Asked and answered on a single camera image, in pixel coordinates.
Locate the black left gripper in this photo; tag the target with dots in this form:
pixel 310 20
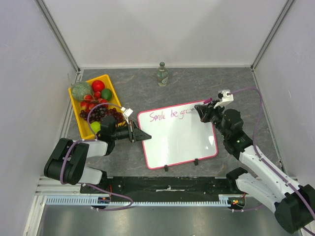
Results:
pixel 135 133

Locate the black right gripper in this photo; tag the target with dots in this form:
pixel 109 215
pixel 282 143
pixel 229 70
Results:
pixel 209 113

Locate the magenta whiteboard marker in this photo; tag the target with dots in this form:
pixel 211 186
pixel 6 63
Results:
pixel 199 107

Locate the pink framed whiteboard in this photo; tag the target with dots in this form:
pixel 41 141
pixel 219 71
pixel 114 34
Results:
pixel 177 136

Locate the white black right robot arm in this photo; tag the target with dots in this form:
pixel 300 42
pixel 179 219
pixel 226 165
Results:
pixel 292 204

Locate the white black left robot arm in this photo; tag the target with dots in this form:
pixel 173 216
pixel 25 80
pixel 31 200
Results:
pixel 67 161

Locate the light green apple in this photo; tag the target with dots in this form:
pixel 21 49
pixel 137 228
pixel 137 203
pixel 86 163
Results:
pixel 95 126

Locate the purple grape bunch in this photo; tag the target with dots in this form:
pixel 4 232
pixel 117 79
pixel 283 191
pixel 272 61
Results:
pixel 100 112

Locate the green lime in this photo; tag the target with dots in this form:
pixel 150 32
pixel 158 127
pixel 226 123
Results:
pixel 106 94

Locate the clear glass soda bottle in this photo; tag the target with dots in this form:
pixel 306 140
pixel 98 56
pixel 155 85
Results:
pixel 162 75

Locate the yellow plastic bin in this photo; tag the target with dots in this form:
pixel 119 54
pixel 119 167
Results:
pixel 84 127

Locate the red strawberry cluster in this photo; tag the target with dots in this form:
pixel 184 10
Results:
pixel 90 101

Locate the red apple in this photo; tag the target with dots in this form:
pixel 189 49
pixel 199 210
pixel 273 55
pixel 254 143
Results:
pixel 98 85

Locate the green netted melon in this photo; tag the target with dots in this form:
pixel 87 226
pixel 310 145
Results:
pixel 80 89

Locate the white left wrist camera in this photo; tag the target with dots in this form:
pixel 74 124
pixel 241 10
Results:
pixel 126 113

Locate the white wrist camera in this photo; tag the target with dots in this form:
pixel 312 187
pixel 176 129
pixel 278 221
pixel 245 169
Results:
pixel 225 97
pixel 126 113

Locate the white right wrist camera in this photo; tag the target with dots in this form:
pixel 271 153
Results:
pixel 225 97

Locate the white cable duct rail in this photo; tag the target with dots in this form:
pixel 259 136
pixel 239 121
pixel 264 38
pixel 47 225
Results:
pixel 98 201

